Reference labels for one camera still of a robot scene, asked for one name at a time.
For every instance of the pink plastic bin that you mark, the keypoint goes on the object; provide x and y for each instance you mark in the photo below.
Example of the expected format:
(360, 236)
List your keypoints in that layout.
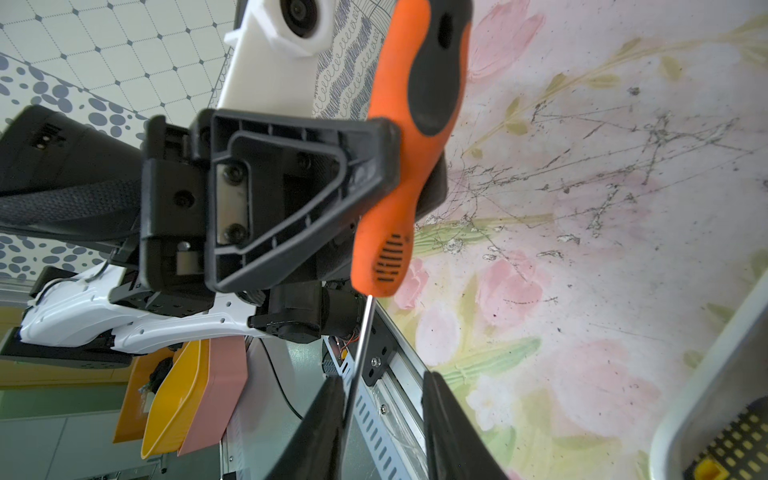
(225, 375)

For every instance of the white plastic storage box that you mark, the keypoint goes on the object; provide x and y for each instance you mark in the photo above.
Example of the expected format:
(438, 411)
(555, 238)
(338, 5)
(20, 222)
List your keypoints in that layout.
(732, 375)

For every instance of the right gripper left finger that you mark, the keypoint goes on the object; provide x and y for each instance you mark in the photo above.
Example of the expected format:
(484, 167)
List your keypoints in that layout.
(314, 451)

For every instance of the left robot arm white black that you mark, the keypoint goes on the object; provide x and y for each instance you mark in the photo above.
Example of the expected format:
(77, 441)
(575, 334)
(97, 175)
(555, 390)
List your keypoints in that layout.
(65, 181)

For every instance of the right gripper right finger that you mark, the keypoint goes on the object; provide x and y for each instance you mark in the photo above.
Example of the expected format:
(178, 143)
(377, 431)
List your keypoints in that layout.
(454, 450)

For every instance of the black yellow dotted screwdriver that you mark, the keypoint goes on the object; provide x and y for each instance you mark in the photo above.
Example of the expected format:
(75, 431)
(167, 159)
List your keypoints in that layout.
(738, 452)

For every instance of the orange plastic bin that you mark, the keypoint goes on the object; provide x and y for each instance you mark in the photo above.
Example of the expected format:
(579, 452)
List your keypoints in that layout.
(132, 417)

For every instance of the aluminium mounting rail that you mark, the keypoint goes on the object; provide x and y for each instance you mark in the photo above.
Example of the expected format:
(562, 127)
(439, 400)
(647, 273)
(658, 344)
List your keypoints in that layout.
(385, 439)

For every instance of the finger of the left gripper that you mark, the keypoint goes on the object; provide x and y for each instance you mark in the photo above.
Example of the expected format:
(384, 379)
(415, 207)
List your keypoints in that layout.
(434, 191)

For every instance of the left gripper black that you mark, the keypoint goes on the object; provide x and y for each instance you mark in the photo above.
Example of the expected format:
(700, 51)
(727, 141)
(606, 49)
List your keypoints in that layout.
(247, 226)

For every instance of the large orange black screwdriver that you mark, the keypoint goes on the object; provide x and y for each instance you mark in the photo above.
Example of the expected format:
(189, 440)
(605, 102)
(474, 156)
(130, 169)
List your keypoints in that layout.
(419, 86)

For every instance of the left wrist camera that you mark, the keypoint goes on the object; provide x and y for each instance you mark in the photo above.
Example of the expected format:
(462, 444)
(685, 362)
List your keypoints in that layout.
(276, 47)

